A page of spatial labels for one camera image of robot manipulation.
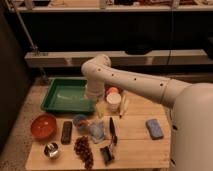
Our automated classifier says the blue sponge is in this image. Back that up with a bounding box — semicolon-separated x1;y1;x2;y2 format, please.
146;119;164;140

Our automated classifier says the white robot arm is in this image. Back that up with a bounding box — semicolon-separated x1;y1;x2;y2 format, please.
81;54;213;171

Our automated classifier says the white paper cup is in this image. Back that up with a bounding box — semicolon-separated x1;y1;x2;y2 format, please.
106;93;121;112

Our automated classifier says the small blue cup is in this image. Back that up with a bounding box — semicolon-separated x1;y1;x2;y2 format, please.
73;114;88;131

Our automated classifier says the small metal cup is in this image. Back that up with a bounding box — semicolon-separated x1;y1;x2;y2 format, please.
44;142;60;159

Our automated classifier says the purple bowl with orange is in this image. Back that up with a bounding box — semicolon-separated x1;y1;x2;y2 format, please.
106;87;123;95

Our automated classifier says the crumpled blue cloth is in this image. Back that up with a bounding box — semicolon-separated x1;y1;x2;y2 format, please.
89;121;105;144

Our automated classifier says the black knife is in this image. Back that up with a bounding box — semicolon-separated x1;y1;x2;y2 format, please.
109;117;117;145

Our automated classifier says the green plastic tray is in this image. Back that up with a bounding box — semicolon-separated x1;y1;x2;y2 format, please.
41;78;94;115

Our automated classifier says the black rectangular remote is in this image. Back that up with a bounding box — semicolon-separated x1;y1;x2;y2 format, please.
61;121;72;144

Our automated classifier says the brown grape bunch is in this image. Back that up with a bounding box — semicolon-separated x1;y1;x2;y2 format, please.
74;136;94;170

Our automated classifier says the red bowl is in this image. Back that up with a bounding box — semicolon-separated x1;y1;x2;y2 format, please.
30;114;57;140

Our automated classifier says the lower metal shelf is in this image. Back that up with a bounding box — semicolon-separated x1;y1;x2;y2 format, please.
25;49;213;68

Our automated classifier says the metal shelf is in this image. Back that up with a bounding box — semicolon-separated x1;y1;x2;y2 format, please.
4;0;213;12
25;49;213;68

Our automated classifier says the diagonal metal pole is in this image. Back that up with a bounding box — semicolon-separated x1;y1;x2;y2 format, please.
7;0;49;84

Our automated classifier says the upper metal shelf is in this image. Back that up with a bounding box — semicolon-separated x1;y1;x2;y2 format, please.
4;0;213;12

